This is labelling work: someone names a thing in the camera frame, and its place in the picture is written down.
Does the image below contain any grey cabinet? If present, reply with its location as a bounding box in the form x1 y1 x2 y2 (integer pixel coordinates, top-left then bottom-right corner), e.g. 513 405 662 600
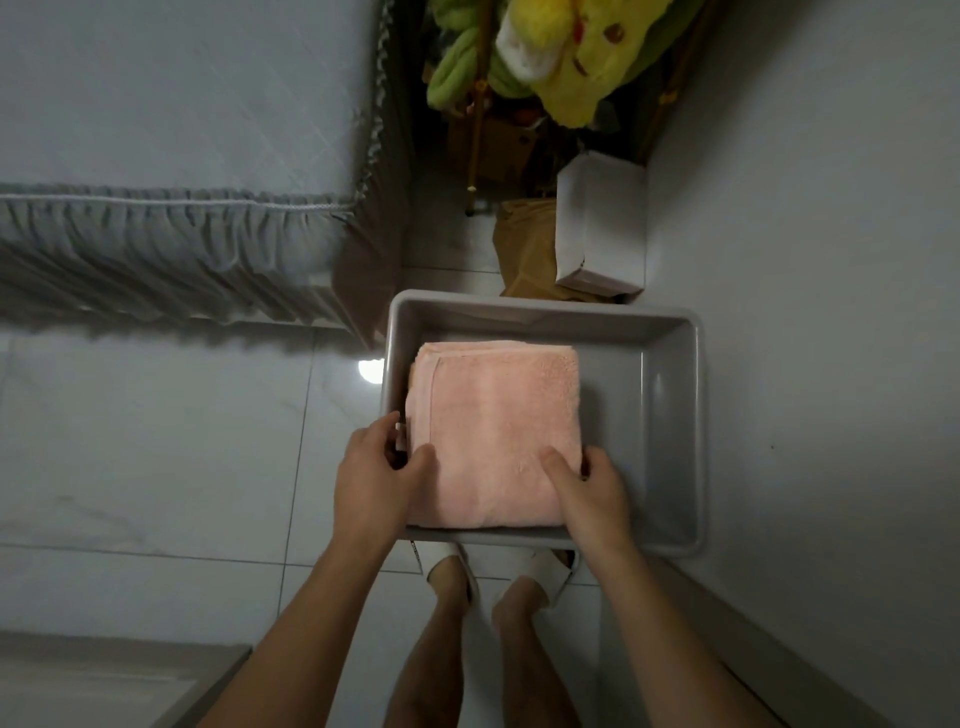
0 631 253 728

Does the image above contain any brown paper bag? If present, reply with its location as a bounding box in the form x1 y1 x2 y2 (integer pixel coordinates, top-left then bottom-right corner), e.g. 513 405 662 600
492 198 610 304

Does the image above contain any pink towel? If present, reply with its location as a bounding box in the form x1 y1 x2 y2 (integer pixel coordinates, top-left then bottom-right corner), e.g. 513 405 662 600
405 340 585 530

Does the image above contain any grey plastic bin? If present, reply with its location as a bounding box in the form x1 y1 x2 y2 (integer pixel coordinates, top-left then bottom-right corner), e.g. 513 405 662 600
378 289 708 558

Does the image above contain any person's left forearm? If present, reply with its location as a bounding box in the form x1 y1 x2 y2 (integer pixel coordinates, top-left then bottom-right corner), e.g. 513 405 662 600
197 534 410 728

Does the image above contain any yellow plush toy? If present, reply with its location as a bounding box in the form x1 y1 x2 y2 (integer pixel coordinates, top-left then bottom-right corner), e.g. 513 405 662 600
493 0 708 129

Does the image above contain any bed with grey ruffled cover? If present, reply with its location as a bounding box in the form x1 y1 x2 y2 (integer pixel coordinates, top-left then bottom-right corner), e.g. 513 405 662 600
0 0 412 351

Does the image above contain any person's left hand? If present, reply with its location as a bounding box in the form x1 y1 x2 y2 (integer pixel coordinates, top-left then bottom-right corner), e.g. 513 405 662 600
332 411 438 554

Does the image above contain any green plush toy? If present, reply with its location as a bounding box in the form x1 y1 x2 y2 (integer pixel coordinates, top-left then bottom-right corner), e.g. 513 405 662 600
425 0 535 115

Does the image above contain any person's right hand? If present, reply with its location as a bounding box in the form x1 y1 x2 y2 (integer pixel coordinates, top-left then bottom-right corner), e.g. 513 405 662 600
540 445 639 561

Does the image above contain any person's left leg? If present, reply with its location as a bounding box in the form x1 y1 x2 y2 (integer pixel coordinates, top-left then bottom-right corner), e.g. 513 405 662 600
383 558 482 728

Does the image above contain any white cardboard box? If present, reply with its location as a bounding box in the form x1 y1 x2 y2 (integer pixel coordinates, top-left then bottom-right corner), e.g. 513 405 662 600
554 150 651 298

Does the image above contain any white slipper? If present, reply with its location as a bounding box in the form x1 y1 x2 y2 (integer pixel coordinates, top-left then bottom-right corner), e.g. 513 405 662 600
410 541 482 610
516 547 583 609

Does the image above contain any person's right forearm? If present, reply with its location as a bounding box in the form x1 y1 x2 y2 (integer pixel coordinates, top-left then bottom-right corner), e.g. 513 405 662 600
592 541 783 728

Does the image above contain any thin wooden stick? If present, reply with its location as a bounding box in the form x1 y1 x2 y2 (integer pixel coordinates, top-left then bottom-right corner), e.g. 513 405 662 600
463 0 498 218

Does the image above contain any person's leg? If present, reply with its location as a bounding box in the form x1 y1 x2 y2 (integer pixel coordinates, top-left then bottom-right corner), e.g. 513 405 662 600
490 574 583 728
383 558 482 728

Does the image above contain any person's right leg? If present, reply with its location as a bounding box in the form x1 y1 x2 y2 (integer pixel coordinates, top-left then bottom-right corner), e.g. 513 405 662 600
490 574 583 728

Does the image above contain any brown cardboard box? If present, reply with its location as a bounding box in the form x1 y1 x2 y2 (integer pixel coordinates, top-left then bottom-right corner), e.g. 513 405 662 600
447 112 543 190

